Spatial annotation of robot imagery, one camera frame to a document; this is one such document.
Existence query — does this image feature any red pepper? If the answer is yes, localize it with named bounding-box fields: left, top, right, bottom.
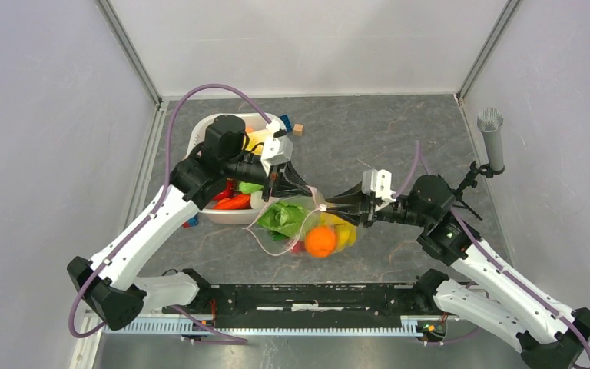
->
left=213, top=179, right=237, bottom=201

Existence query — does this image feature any orange chili pepper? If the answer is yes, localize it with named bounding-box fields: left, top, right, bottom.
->
left=212, top=194, right=251, bottom=211

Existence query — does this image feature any orange bell pepper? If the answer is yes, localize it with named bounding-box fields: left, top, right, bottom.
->
left=304, top=226, right=337, bottom=258

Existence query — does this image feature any blue red toy block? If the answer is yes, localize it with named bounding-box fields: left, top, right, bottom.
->
left=182, top=214, right=199, bottom=228

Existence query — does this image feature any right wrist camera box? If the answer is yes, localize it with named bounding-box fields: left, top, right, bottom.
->
left=361, top=169, right=395, bottom=203

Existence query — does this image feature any black microphone tripod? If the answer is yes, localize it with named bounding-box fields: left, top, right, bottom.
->
left=449, top=161, right=496, bottom=221

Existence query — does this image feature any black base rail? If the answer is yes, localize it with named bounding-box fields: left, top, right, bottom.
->
left=183, top=283, right=443, bottom=329

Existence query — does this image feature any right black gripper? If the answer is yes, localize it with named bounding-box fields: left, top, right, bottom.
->
left=323, top=178, right=430, bottom=228

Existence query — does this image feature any small wooden cube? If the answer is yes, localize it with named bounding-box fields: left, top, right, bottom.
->
left=293, top=124, right=304, bottom=137

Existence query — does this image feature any light green bitter gourd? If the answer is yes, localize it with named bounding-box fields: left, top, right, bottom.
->
left=237, top=182, right=263, bottom=194

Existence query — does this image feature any yellow banana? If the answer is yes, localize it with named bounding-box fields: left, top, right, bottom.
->
left=320, top=212, right=358, bottom=252

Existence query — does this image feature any clear zip top bag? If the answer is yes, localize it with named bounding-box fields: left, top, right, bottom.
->
left=244, top=188, right=366, bottom=259

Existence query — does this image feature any grey microphone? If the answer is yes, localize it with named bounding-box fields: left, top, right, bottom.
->
left=476, top=108, right=505, bottom=175

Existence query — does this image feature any green napa cabbage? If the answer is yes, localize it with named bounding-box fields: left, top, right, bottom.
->
left=257, top=201, right=313, bottom=238

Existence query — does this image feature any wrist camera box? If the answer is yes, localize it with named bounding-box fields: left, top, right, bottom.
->
left=361, top=169, right=395, bottom=203
left=260, top=118, right=293, bottom=171

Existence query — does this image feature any yellow crinkled lettuce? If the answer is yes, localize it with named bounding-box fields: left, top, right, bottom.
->
left=244, top=128, right=273, bottom=156

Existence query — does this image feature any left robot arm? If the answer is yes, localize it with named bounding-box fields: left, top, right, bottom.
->
left=67, top=114, right=311, bottom=331

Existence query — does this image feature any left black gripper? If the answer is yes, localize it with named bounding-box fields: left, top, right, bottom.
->
left=224, top=152, right=313, bottom=202

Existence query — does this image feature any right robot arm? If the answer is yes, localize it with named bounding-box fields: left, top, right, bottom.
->
left=326, top=171, right=590, bottom=368

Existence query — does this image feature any red apple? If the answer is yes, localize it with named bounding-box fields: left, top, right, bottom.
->
left=290, top=241, right=307, bottom=254

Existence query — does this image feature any white plastic basket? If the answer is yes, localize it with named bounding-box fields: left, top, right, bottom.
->
left=184, top=113, right=268, bottom=224

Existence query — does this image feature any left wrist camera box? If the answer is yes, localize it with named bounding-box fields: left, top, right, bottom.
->
left=260, top=118, right=293, bottom=171

